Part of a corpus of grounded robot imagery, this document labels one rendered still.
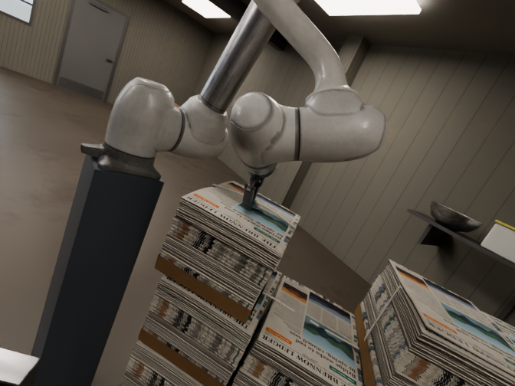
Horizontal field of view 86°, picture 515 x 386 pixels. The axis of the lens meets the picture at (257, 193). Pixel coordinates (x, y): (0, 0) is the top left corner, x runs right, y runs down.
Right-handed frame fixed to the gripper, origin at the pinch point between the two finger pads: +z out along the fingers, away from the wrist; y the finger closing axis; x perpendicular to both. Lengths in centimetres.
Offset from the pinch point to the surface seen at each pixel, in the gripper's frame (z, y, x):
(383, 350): -3, 25, 47
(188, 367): 3, 55, 6
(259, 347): -4.7, 39.0, 20.4
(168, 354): 3, 55, 0
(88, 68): 451, -173, -607
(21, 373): -34, 54, -12
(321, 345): 3.8, 32.0, 35.4
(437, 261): 240, -73, 164
